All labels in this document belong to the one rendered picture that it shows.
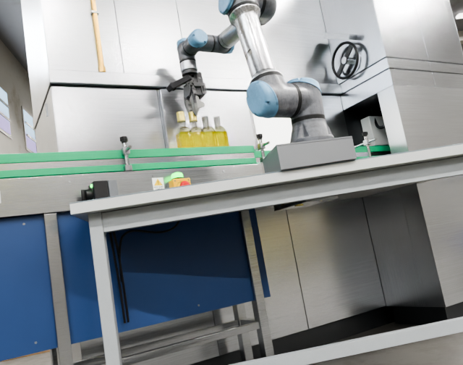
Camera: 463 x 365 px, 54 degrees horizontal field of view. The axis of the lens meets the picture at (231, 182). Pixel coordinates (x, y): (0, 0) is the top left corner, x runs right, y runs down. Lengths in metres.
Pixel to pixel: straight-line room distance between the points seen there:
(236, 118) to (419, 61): 1.11
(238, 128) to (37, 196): 1.07
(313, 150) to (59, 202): 0.85
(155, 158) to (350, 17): 1.55
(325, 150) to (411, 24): 1.55
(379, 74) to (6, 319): 2.07
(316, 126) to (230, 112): 0.83
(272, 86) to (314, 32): 1.44
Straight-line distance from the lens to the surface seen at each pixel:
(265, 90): 1.46
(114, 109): 2.09
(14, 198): 1.60
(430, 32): 3.00
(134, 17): 2.33
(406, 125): 2.53
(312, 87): 1.57
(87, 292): 1.62
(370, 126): 2.82
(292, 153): 1.43
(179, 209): 1.42
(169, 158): 1.78
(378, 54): 2.65
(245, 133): 2.29
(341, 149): 1.48
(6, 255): 1.60
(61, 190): 1.62
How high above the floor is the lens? 0.52
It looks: 9 degrees up
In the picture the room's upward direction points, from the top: 10 degrees counter-clockwise
